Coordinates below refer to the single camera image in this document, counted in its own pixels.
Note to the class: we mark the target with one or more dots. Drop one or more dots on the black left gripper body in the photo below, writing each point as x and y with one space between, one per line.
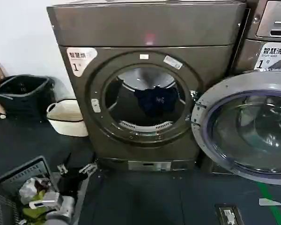
71 181

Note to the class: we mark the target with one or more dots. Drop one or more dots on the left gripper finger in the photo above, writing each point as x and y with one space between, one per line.
87 168
66 162

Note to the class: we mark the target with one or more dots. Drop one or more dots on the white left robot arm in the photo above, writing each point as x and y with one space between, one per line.
61 211

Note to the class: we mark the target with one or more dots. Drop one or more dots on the white woven basket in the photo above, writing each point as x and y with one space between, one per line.
68 124

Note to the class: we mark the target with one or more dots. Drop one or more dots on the white grey crumpled cloth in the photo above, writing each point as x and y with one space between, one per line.
29 188

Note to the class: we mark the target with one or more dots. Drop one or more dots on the olive green cloth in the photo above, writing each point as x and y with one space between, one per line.
35 209

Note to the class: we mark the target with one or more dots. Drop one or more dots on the dark grey slatted laundry basket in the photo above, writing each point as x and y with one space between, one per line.
11 178

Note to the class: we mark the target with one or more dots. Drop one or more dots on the black plastic laundry basket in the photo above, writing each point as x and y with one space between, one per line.
23 96

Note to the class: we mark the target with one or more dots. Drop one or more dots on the dark blue garment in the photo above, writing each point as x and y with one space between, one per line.
154 100

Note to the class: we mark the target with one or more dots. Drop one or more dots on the metal floor socket box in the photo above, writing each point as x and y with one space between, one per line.
227 214

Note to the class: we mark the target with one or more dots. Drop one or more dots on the grey front-loading dryer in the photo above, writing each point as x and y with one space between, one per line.
140 28

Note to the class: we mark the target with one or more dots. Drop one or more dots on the round glass dryer door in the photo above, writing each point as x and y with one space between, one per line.
243 131

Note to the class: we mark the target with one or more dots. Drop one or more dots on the green floor tape strip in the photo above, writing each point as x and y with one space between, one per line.
270 197

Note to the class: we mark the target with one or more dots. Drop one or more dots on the white floor tape patch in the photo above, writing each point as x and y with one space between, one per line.
270 202

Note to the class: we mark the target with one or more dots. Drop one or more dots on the grey washer with numbered sticker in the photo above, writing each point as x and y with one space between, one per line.
248 56

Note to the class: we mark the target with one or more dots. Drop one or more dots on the silver machine with coin slot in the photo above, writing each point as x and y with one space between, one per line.
271 21

